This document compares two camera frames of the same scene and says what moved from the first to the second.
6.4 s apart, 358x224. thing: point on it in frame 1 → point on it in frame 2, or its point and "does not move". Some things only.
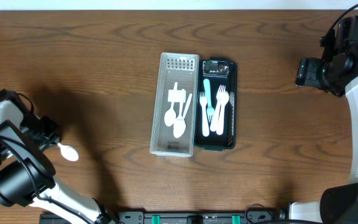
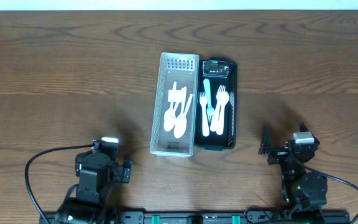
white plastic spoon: [68, 152] → [183, 101]
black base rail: [183, 218] does not move
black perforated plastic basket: [222, 71] does not move
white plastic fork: [202, 100] does not move
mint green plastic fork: [210, 110] does not move
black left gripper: [46, 132] → [125, 170]
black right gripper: [307, 73] → [278, 155]
